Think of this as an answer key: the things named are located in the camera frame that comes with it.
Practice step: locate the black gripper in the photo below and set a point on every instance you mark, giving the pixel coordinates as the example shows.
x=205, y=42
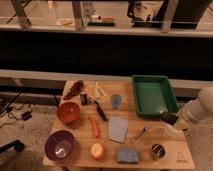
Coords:
x=169, y=118

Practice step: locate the clear glass cup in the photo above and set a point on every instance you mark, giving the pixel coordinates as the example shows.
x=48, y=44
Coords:
x=170, y=131

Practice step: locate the blue paper cup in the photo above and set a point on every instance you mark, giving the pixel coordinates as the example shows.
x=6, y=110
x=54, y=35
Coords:
x=115, y=101

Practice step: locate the blue eraser block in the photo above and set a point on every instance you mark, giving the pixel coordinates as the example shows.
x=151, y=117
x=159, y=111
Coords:
x=127, y=156

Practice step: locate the green plastic tray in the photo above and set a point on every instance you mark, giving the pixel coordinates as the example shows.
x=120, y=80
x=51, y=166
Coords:
x=153, y=95

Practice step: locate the metal can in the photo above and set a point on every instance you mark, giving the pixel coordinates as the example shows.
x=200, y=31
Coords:
x=157, y=151

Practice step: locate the orange carrot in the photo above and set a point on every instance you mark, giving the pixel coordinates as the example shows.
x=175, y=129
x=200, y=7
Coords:
x=95, y=127

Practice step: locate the peeled banana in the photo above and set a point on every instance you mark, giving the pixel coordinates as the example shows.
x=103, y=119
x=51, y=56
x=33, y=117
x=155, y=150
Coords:
x=99, y=91

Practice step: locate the peach apple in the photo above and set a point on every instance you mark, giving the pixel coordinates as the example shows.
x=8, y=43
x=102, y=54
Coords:
x=97, y=151

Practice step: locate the black binder clip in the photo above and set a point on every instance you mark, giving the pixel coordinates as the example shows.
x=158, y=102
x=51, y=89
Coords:
x=84, y=98

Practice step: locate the orange bowl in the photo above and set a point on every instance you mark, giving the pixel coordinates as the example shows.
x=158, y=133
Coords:
x=68, y=112

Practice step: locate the purple bowl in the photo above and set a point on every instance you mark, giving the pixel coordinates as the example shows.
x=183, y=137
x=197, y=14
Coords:
x=59, y=145

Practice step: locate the black power adapter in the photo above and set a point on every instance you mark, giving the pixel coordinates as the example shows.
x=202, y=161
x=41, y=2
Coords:
x=26, y=115

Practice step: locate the black handled knife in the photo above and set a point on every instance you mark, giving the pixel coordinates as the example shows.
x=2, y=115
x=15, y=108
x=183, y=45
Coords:
x=100, y=111

